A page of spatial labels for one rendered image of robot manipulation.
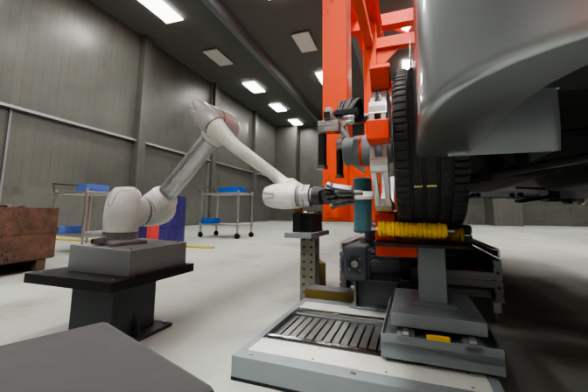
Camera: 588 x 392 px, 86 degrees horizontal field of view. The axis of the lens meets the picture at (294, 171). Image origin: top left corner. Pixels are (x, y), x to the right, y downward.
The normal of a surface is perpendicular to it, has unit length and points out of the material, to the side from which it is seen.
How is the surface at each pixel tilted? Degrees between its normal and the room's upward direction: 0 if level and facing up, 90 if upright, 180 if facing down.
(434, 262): 90
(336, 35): 90
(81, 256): 90
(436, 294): 90
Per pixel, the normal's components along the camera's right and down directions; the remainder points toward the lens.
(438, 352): -0.35, -0.12
